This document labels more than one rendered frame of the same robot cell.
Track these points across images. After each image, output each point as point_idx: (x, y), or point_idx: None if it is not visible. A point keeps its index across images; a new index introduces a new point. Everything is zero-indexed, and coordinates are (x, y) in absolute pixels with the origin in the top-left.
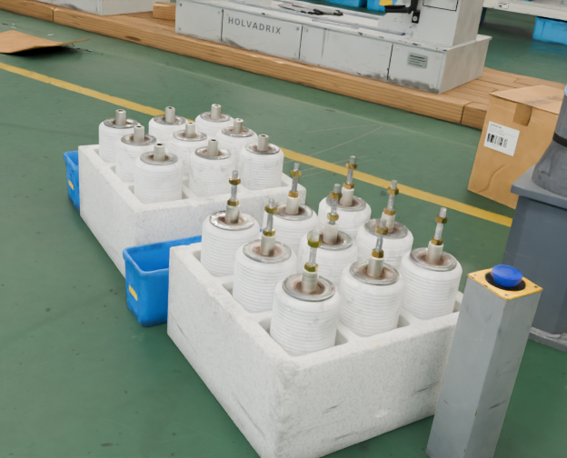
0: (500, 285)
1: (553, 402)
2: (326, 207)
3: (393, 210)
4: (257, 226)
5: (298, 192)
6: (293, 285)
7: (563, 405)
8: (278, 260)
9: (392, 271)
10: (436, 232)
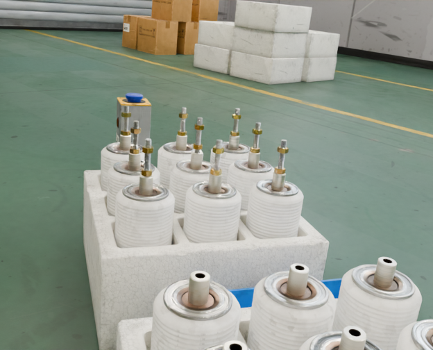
0: (141, 100)
1: (18, 234)
2: (171, 192)
3: (132, 147)
4: (253, 185)
5: (211, 168)
6: (243, 148)
7: (14, 231)
8: (247, 158)
9: (166, 146)
10: (128, 125)
